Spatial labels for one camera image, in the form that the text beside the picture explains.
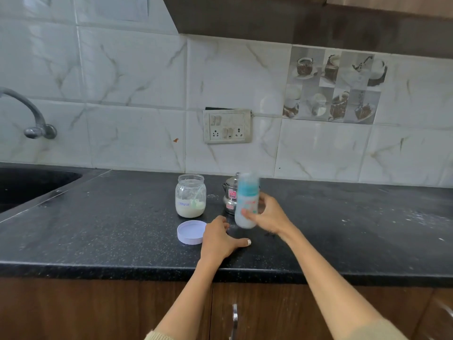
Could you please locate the person's left hand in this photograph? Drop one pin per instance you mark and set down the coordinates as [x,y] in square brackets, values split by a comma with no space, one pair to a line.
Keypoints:
[217,242]

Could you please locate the person's right hand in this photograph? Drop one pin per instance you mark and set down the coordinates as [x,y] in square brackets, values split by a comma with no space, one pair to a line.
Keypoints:
[272,215]

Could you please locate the clear printed baby bottle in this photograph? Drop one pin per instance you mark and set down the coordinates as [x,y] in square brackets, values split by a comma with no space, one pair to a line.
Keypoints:
[246,215]

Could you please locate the lavender plastic jar lid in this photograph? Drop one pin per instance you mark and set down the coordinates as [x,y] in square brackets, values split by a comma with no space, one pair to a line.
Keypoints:
[191,231]

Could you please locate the blue collar with nipple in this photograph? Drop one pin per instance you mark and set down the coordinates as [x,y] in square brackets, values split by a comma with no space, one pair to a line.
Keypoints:
[247,192]

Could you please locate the clear bottle dome cap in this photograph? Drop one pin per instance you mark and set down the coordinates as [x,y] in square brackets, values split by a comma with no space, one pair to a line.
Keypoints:
[247,180]

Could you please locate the green plastic scoop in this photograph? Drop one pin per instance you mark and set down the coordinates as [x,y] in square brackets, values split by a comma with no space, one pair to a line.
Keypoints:
[196,201]

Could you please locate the small steel kettle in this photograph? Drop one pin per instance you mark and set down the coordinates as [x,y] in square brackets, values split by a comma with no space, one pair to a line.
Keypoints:
[230,194]

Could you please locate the glass jar with white powder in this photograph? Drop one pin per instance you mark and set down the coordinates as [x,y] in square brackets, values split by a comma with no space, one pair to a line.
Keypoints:
[190,201]

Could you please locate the person's right forearm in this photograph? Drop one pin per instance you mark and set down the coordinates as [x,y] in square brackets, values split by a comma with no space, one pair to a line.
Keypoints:
[336,286]

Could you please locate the person's left forearm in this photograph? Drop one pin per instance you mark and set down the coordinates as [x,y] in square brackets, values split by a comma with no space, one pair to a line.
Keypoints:
[184,297]

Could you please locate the brown wooden cabinet door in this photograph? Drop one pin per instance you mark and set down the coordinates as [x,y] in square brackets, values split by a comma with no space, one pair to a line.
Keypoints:
[283,315]
[81,311]
[437,318]

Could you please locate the black kitchen sink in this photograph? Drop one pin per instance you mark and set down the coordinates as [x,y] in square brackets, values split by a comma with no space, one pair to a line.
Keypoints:
[32,187]

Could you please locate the dark overhead cabinet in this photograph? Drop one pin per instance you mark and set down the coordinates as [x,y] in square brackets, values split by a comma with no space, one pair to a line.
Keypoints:
[318,17]

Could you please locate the white switch socket board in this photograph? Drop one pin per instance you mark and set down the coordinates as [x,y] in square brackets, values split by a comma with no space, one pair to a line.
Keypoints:
[227,126]

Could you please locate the curved steel wall tap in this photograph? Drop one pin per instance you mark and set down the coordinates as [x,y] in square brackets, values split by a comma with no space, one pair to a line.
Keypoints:
[37,129]

